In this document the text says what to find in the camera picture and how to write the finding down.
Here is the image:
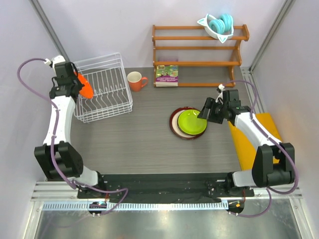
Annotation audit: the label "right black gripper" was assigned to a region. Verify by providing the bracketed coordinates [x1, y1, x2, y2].
[197, 98, 228, 125]

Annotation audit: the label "green plate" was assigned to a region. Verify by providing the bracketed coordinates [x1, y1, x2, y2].
[177, 109, 207, 135]

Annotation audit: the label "orange plate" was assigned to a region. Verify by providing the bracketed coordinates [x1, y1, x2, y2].
[75, 73, 94, 99]

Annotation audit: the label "large red cream plate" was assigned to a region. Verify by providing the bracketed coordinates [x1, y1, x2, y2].
[169, 107, 208, 140]

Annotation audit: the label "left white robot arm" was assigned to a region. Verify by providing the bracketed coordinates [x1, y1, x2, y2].
[34, 57, 106, 199]

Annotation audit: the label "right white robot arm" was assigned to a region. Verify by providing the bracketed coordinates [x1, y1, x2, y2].
[198, 90, 299, 197]

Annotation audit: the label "wooden shelf rack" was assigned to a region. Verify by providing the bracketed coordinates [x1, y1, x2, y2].
[152, 24, 250, 88]

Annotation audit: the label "yellow board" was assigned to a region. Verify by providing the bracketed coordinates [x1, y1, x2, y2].
[228, 113, 282, 170]

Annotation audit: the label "colourful book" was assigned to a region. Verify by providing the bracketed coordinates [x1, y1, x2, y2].
[155, 65, 178, 87]

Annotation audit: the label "orange mug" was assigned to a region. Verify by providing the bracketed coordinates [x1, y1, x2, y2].
[127, 71, 149, 92]

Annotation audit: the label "teal headphones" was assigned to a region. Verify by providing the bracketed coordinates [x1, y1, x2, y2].
[208, 13, 233, 34]

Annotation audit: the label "white cat ear bowl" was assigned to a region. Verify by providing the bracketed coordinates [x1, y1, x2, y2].
[197, 13, 234, 44]

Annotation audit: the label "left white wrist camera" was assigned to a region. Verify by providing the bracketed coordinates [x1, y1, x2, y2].
[44, 55, 65, 68]

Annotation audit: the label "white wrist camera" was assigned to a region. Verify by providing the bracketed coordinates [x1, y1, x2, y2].
[215, 84, 225, 104]
[44, 55, 65, 68]

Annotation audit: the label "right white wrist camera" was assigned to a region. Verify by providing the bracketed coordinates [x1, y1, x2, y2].
[215, 84, 225, 104]

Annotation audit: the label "white wire dish rack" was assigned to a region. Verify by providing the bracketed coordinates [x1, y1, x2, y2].
[74, 53, 133, 123]

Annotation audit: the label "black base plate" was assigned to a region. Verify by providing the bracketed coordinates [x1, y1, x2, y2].
[77, 171, 256, 205]

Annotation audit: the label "perforated metal rail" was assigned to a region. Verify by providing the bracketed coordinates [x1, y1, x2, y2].
[42, 200, 228, 211]

